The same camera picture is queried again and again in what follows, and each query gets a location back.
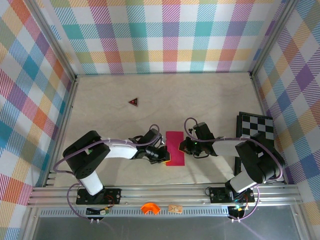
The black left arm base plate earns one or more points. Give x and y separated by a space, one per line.
112 196

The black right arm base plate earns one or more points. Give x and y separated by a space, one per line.
217 195

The magenta cloth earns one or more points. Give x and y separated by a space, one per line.
175 156

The small green connector module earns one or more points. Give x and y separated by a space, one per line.
103 212

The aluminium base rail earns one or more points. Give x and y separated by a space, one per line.
162 193

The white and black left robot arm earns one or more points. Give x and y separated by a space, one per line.
120 151

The small wooden tag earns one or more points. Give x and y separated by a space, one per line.
175 208

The aluminium side rail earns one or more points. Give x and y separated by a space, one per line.
258 97
63 125

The orange plastic bracket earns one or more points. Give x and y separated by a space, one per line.
150 208

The grey metal panel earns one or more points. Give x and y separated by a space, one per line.
162 228

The aluminium frame post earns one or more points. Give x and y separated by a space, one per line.
55 42
272 37

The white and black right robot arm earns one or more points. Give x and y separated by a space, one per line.
260 160

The small circuit board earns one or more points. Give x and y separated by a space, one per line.
237 208

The black and grey checkerboard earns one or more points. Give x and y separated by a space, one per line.
257 125

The red triangle marker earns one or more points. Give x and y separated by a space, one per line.
134 102

